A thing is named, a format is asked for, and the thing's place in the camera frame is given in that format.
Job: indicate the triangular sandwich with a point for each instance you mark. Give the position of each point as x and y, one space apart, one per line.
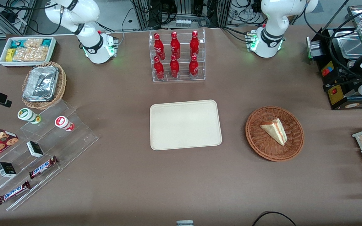
276 130

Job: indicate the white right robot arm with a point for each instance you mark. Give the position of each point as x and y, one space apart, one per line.
90 44

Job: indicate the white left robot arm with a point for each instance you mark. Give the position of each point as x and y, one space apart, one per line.
273 18

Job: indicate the cream plastic tray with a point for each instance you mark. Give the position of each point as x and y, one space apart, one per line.
185 125

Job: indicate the brown round wicker basket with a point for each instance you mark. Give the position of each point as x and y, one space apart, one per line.
262 144

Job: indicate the light oval wicker basket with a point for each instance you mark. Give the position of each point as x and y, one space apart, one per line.
62 84

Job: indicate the clear acrylic bottle rack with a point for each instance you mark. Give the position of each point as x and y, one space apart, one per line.
178 79

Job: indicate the red cola bottle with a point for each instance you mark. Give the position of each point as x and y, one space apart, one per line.
194 45
174 68
193 68
175 47
159 69
159 47

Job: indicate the clear acrylic stepped display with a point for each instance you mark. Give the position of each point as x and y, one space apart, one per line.
74 138

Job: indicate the grey box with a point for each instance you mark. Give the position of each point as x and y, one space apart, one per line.
184 223

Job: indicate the red lidded cup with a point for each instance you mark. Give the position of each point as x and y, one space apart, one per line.
63 122

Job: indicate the white plastic snack bin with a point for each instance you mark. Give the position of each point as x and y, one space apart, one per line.
52 50

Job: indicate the stacked aluminium foil trays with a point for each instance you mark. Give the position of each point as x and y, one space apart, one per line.
41 83

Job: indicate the Snickers bar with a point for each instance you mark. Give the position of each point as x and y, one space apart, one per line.
13 192
42 167

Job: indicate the red emergency stop button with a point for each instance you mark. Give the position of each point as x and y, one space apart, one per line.
325 72

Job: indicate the small black box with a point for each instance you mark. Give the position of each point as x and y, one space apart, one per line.
35 149
6 169

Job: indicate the teal snack packet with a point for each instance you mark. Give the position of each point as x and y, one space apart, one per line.
18 44
46 42

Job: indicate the green lidded cup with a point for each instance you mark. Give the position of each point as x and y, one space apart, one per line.
27 115

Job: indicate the clear rice cracker bag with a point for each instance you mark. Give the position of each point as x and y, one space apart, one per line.
31 54
33 42

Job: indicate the black food warmer machine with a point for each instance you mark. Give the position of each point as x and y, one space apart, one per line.
338 75

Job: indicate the yellow snack packet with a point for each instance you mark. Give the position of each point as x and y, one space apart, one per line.
9 55

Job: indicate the steel warmer pan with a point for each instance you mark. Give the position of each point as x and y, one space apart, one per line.
352 47

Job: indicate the red rocker switch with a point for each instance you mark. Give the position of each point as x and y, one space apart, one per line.
335 91

